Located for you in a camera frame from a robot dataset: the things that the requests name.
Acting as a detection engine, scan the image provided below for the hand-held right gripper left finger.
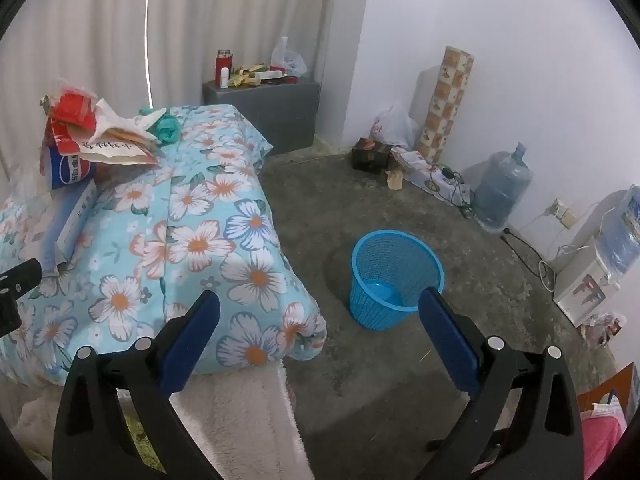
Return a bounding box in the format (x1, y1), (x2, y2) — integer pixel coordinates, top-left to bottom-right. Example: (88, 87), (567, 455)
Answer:
(52, 289), (222, 480)

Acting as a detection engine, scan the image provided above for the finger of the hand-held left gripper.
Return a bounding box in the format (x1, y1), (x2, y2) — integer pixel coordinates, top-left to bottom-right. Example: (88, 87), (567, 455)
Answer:
(0, 259), (43, 333)

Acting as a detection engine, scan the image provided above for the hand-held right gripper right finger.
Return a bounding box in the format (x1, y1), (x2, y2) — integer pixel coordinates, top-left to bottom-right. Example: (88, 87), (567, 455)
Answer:
(417, 287), (585, 480)

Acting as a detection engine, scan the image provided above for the blue plastic mesh basket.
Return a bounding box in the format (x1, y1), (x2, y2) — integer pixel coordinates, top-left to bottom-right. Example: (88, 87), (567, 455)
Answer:
(349, 230), (445, 332)

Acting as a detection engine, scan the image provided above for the blue label soda bottle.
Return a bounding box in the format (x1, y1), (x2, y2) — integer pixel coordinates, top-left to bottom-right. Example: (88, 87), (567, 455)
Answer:
(42, 142), (98, 192)

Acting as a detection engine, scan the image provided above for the clear red label cookie bag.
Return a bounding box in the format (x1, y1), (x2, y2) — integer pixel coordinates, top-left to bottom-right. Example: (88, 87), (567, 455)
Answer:
(80, 130), (162, 167)

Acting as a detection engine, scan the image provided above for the red snack packet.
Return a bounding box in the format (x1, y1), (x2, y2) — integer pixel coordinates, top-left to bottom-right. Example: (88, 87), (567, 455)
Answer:
(44, 87), (101, 156)

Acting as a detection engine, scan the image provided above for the teal plastic bag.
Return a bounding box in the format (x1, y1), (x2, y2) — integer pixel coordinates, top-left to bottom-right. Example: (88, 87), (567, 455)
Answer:
(139, 106), (182, 146)

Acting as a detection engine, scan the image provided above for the white and blue carton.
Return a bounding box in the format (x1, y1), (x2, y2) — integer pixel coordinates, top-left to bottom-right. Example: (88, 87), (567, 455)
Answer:
(42, 179), (99, 272)

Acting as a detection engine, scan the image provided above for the white fluffy rug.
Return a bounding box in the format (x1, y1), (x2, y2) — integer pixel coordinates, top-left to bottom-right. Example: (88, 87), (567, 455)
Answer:
(10, 360), (331, 480)

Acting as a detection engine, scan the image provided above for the blue floral quilt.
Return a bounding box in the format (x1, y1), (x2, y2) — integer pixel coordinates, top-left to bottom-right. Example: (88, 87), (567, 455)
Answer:
(0, 104), (328, 386)

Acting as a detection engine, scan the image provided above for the white water dispenser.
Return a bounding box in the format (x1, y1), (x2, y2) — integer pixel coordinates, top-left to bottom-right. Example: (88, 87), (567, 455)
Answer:
(552, 235), (622, 329)

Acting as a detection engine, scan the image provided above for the crinkled clear snack bag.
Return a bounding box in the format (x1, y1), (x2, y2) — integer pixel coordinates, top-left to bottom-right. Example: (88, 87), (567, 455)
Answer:
(580, 312), (627, 349)

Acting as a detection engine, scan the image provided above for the orange box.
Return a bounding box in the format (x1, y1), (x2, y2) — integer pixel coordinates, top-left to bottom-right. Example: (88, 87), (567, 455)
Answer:
(577, 362), (639, 417)

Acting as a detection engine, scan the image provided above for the empty blue water jug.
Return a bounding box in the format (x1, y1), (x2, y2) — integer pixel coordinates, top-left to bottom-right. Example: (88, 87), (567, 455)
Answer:
(472, 142), (534, 234)

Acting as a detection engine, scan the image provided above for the pink cloth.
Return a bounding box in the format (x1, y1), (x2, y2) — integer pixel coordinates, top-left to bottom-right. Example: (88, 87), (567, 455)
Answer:
(580, 402), (629, 480)

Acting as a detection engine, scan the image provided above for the dark printed box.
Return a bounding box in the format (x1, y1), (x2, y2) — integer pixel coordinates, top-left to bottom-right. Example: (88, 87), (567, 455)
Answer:
(351, 137), (394, 174)

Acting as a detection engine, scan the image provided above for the blue labelled water jug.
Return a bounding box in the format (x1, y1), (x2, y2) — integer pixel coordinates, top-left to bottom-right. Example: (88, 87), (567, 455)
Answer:
(597, 187), (640, 276)

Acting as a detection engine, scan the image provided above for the white plastic shopping bag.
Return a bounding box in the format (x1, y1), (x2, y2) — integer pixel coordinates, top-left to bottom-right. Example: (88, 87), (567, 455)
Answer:
(370, 102), (421, 149)

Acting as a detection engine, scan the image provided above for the orange checked patterned roll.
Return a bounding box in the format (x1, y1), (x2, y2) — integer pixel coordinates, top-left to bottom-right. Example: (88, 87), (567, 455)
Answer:
(415, 46), (474, 162)

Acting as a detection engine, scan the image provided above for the grey cabinet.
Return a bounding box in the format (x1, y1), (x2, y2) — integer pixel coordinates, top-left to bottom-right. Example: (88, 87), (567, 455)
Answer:
(202, 79), (321, 157)

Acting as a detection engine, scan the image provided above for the red thermos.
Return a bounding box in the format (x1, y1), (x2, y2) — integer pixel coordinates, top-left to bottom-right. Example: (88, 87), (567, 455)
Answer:
(216, 50), (234, 87)

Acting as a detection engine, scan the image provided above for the clear plastic bag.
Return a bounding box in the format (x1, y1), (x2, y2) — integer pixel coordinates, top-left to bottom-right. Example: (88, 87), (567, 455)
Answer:
(270, 36), (308, 77)

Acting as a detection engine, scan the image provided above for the white power cable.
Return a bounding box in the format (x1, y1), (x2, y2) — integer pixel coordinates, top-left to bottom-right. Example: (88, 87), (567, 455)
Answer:
(537, 242), (581, 292)

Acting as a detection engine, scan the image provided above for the black floor cable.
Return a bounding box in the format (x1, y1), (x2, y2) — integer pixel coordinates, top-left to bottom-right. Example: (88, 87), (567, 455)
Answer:
(501, 227), (557, 297)

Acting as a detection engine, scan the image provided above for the black charger with cable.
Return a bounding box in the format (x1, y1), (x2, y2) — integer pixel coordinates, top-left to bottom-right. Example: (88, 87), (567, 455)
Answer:
(439, 165), (476, 219)

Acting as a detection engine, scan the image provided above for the white wall outlet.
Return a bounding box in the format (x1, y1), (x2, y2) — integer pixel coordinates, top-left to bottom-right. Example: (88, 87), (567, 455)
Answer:
(550, 199), (577, 229)

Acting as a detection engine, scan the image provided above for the thin white cable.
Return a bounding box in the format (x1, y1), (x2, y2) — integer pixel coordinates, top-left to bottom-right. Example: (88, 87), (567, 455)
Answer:
(143, 0), (155, 109)

